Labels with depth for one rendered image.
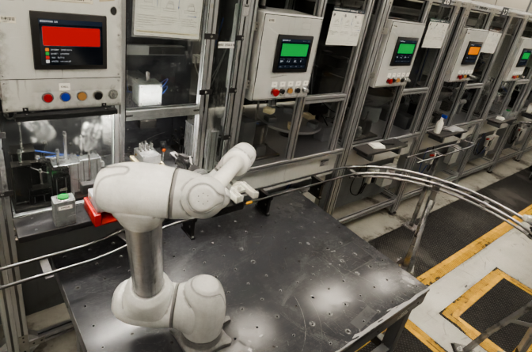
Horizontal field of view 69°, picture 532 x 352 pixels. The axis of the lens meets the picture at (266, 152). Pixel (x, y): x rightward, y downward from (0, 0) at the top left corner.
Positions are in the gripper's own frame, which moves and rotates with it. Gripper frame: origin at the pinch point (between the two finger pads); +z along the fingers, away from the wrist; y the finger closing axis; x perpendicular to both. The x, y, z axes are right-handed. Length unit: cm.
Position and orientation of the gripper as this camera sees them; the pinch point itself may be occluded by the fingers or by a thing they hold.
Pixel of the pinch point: (175, 156)
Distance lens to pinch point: 181.9
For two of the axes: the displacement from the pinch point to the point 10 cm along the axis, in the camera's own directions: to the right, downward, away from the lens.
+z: -6.0, -4.2, 6.8
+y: 1.6, -8.9, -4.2
